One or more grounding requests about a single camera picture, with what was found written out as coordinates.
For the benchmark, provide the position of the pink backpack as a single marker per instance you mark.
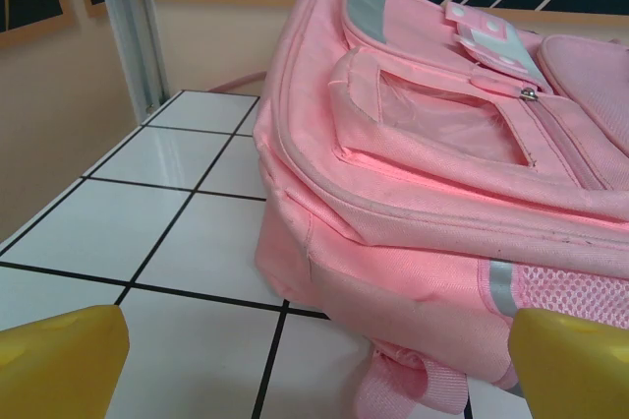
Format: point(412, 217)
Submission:
point(417, 202)

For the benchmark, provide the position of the aluminium frame post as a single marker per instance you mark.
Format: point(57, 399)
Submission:
point(132, 20)

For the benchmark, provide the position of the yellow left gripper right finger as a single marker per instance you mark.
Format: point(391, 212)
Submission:
point(575, 370)

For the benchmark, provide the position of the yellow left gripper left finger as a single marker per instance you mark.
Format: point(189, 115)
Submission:
point(64, 365)

